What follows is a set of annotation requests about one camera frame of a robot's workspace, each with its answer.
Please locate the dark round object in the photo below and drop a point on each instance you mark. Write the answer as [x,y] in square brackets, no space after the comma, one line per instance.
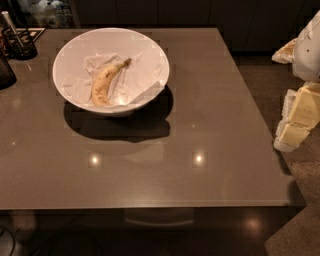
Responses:
[7,75]

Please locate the white ceramic bowl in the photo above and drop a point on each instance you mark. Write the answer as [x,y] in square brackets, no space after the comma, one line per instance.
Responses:
[69,62]

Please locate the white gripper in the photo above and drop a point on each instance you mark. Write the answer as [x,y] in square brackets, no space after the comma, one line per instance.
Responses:
[308,53]

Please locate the black wire mesh holder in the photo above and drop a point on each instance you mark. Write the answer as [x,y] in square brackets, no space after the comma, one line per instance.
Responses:
[29,50]

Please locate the white stick in holder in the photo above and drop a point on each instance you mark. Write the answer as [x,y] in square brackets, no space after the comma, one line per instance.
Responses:
[12,27]

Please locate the white paper towel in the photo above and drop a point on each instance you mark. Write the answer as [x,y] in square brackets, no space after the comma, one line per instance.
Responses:
[142,73]

